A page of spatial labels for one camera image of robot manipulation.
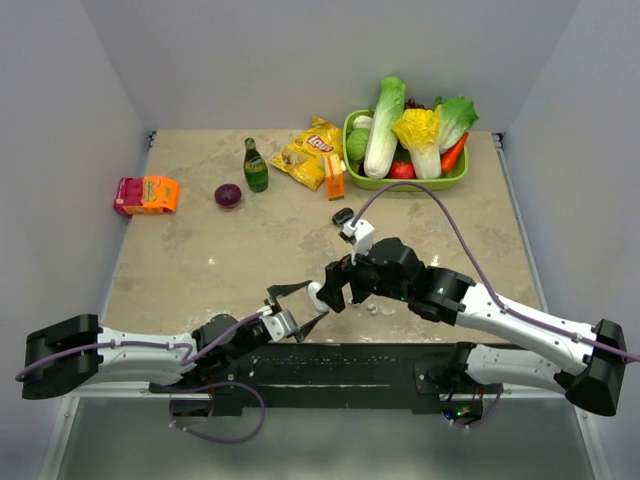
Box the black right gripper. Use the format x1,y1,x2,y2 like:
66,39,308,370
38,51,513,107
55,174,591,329
317,237,411,312

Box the white earbud charging case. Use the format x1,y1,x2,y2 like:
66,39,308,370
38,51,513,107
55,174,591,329
307,281,328,313

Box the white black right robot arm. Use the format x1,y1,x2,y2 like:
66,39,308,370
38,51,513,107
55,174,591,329
307,238,626,417

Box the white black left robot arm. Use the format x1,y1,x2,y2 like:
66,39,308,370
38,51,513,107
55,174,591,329
16,281,329,400

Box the black earbud charging case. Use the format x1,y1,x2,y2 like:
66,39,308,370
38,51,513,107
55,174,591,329
332,207,355,227

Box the orange juice carton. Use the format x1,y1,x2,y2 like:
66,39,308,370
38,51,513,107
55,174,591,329
323,154,345,201

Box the green plastic basket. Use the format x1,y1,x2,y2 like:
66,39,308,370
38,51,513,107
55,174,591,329
342,108,470,193

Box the red apple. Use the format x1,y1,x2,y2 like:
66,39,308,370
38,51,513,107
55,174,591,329
387,161,416,180

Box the long napa cabbage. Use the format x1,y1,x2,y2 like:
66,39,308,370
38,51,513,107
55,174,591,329
364,76,407,179

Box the red onion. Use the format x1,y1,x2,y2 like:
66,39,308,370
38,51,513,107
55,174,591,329
214,183,242,208

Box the yellow Lays chips bag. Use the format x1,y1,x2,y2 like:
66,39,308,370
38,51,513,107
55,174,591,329
270,116,343,191

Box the round green cabbage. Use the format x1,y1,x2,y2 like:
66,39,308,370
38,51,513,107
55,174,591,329
345,128,370,163

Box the green glass bottle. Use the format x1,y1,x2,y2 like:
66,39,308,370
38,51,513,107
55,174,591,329
243,137,269,193

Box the orange carrot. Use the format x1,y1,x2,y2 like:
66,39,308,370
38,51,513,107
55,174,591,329
441,132,469,175

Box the yellow leaf cabbage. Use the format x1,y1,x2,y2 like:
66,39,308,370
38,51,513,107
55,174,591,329
392,107,441,179

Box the pink orange snack box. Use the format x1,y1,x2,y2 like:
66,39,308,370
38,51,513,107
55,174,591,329
113,176,180,216

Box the dark purple grapes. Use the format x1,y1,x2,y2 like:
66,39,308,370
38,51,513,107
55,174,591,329
404,98,426,110

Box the green leaf lettuce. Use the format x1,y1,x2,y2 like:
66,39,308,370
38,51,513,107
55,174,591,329
435,95,479,154

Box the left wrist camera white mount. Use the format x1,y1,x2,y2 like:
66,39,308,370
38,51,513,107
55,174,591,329
258,306,299,342

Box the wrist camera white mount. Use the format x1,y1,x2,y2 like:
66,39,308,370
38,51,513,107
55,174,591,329
258,306,299,342
339,219,375,265

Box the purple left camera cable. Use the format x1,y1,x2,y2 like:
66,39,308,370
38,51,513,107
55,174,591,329
14,312,271,383

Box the purple camera cable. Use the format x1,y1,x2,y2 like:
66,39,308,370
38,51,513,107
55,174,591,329
14,312,271,383
352,181,640,363

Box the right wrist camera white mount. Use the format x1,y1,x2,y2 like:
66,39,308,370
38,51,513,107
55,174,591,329
339,219,375,265

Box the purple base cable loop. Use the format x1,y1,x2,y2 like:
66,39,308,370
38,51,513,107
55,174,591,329
159,380,268,445

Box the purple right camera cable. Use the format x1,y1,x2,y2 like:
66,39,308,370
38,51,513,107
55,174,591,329
352,181,640,363

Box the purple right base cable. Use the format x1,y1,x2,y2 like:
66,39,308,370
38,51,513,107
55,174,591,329
447,384,504,430

